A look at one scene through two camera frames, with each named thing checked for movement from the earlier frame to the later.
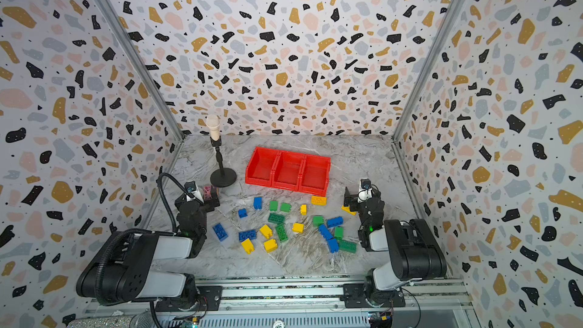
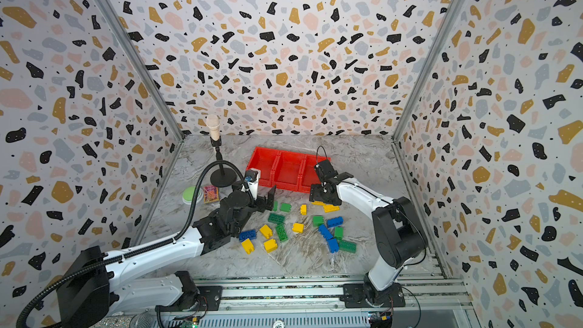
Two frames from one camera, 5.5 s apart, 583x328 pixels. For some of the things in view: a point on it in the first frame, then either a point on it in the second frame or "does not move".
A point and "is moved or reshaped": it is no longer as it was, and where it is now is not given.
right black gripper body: [354, 200] to [322, 190]
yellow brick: [270, 245] does not move
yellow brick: [248, 246] does not move
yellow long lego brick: [319, 200] is moved or reshaped
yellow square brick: [297, 228] does not move
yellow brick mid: [266, 231] does not move
